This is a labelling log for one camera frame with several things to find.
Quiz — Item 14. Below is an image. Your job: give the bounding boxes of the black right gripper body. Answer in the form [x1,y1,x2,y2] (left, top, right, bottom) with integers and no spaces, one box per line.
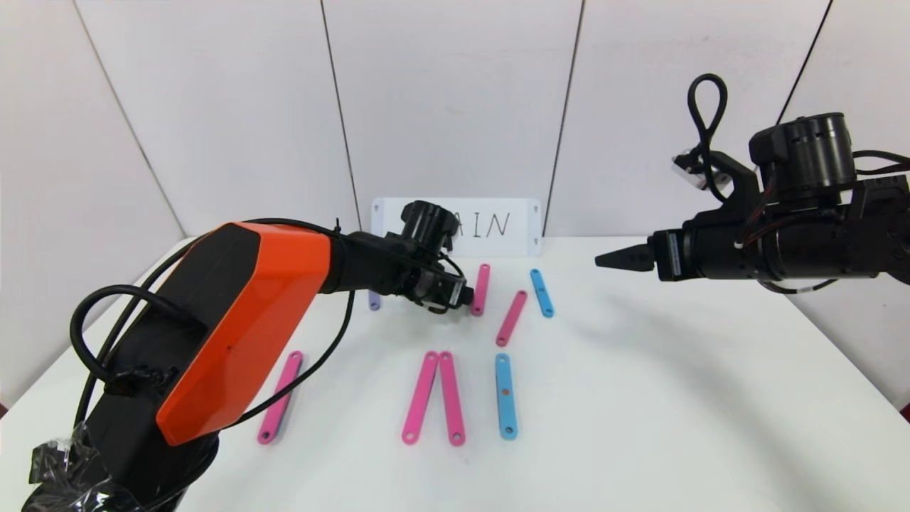
[652,220,763,282]

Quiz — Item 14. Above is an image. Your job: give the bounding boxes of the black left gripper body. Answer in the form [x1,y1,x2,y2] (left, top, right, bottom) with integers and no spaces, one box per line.
[414,270,468,309]

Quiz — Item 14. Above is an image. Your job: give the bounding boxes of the pink bar with holes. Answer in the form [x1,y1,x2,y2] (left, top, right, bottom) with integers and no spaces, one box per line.
[402,351,439,446]
[470,263,491,316]
[439,351,467,447]
[496,290,529,347]
[257,351,304,445]

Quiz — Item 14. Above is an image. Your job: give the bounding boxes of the white BRAIN sign card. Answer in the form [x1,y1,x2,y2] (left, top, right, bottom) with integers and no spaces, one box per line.
[371,198,542,257]

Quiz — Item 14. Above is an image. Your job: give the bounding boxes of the blue flat bar with holes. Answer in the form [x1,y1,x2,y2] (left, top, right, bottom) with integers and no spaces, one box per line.
[529,268,555,319]
[495,353,518,440]

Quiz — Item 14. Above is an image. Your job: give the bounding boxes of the crinkled black plastic wrap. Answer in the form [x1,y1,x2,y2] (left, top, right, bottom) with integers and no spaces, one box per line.
[25,425,122,512]

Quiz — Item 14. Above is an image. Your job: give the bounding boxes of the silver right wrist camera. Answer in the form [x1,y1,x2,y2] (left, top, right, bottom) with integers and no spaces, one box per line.
[672,149,733,191]

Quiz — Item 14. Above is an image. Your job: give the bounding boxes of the black right camera mount bracket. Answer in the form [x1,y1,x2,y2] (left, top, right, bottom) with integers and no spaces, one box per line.
[704,151,761,228]

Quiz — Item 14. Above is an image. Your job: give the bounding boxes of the looped black right camera cable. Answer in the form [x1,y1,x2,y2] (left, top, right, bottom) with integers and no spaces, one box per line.
[687,73,729,203]

